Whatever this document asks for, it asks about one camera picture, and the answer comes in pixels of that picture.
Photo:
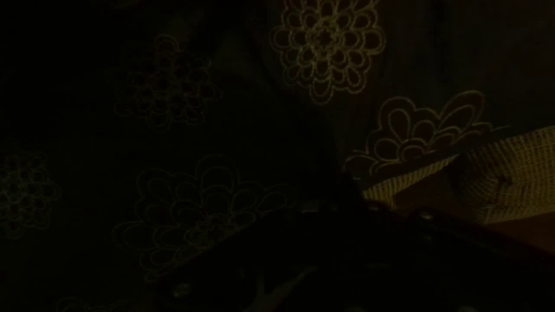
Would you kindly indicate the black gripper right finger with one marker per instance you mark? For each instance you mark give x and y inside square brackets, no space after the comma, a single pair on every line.
[439,271]

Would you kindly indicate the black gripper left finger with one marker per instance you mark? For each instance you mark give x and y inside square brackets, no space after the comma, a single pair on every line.
[254,261]

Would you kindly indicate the black floral pattern pillow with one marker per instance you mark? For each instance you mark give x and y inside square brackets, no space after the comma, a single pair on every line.
[323,41]

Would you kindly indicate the olive fabric sofa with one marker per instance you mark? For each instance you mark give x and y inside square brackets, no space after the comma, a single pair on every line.
[521,174]

